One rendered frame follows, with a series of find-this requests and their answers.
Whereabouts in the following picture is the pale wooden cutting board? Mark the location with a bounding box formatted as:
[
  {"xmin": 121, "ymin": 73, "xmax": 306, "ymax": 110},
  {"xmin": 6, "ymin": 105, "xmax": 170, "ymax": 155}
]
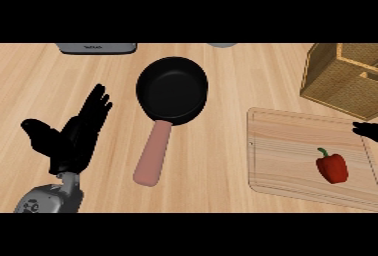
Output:
[{"xmin": 245, "ymin": 106, "xmax": 378, "ymax": 212}]

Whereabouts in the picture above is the grey flat appliance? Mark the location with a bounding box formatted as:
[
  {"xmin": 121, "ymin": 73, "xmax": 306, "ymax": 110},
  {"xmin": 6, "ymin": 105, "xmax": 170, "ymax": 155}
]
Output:
[{"xmin": 55, "ymin": 43, "xmax": 139, "ymax": 56}]

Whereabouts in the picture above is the red bell pepper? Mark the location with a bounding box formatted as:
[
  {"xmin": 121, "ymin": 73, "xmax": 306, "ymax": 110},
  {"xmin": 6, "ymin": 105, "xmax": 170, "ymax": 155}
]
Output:
[{"xmin": 314, "ymin": 147, "xmax": 350, "ymax": 185}]

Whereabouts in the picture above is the grey round object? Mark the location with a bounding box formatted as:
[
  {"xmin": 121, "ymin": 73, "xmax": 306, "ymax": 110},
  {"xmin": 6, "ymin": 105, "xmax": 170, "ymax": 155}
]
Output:
[{"xmin": 205, "ymin": 43, "xmax": 239, "ymax": 49}]

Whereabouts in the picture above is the black pan with pink handle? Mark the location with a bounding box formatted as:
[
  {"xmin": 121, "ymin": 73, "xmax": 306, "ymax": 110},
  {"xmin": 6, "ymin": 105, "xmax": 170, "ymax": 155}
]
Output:
[{"xmin": 131, "ymin": 56, "xmax": 210, "ymax": 188}]

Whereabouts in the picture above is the woven wicker basket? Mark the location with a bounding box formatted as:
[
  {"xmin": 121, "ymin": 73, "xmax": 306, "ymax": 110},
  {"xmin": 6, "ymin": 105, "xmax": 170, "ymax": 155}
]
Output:
[{"xmin": 298, "ymin": 43, "xmax": 378, "ymax": 122}]

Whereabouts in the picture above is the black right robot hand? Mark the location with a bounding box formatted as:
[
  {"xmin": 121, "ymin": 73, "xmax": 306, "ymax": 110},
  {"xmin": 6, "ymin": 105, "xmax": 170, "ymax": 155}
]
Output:
[{"xmin": 351, "ymin": 121, "xmax": 378, "ymax": 143}]

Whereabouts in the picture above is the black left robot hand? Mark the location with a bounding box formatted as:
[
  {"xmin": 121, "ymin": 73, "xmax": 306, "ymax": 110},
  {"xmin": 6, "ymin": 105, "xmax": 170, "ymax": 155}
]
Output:
[{"xmin": 19, "ymin": 83, "xmax": 114, "ymax": 176}]

